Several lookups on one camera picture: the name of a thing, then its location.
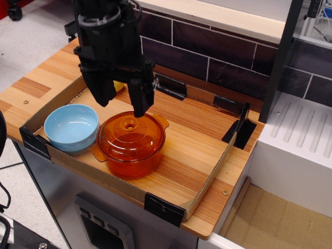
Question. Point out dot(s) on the grey oven control panel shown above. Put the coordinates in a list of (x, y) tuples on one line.
[(101, 228)]

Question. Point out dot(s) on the cardboard fence with black tape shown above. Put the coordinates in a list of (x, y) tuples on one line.
[(198, 171)]

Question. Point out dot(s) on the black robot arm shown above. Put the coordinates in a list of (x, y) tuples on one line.
[(107, 6)]

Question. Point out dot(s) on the dark upright shelf post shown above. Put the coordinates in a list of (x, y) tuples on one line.
[(273, 92)]

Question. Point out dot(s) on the black caster wheel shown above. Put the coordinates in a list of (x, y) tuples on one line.
[(14, 11)]

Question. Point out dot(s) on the orange transparent pot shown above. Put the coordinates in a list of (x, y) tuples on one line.
[(129, 169)]

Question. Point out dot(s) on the yellow plastic potato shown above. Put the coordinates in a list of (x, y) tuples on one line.
[(118, 85)]

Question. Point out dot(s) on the light wooden shelf board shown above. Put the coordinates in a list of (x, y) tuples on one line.
[(234, 21)]

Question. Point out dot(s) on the light blue bowl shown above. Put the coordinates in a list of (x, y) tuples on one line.
[(72, 127)]

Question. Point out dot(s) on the white drainer sink unit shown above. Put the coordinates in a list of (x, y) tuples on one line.
[(292, 157)]

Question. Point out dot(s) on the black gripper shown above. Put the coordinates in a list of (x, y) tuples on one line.
[(110, 49)]

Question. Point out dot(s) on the orange transparent pot lid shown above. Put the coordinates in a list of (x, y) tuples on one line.
[(125, 138)]

